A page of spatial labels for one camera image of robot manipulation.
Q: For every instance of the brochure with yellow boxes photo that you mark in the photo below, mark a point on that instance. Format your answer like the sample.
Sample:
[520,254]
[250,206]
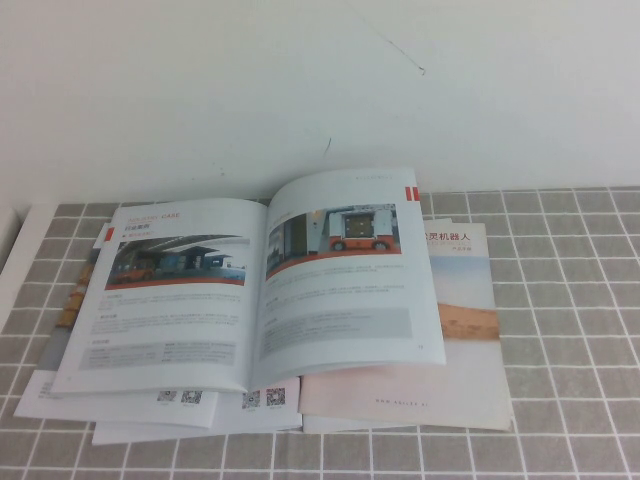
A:
[72,300]

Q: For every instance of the white printed book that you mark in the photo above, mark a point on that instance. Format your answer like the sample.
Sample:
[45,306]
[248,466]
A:
[200,320]

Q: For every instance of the grey checked tablecloth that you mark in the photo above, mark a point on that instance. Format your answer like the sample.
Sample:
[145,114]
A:
[550,350]

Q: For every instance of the brochure with red Chinese title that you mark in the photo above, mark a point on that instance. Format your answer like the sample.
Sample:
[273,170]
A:
[470,360]

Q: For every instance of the white brochure with QR codes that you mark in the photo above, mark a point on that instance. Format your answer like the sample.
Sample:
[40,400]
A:
[250,420]
[125,410]

